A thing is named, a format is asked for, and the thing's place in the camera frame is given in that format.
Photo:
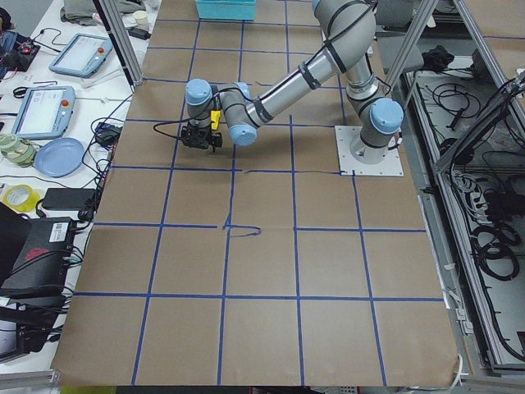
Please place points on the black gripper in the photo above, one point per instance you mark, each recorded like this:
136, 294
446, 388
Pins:
203, 135

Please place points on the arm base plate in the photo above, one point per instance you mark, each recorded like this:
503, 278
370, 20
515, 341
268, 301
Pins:
358, 159

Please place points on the white paper cup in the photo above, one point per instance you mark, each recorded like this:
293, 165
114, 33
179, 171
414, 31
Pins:
141, 19

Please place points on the black computer box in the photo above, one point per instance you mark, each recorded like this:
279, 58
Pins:
33, 254

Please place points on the near teach pendant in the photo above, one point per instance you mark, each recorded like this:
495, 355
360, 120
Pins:
45, 113

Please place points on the teach pendant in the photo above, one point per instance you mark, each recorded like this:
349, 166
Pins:
83, 56
45, 113

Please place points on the yellow tape roll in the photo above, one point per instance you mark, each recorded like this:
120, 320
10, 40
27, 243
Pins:
21, 198

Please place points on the black power adapter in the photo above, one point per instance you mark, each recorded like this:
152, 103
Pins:
67, 198

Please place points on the aluminium frame post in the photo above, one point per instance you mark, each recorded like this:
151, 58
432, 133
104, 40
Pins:
118, 34

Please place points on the green tape rolls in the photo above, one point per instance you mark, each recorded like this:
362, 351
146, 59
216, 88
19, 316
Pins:
17, 150

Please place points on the blue plate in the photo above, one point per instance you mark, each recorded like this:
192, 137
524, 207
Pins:
60, 157

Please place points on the light blue plastic bin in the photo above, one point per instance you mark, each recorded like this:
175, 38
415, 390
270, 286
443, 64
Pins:
237, 10

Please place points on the far teach pendant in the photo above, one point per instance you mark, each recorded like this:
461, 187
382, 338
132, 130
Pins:
83, 56

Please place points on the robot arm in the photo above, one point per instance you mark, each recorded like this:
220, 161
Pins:
349, 28

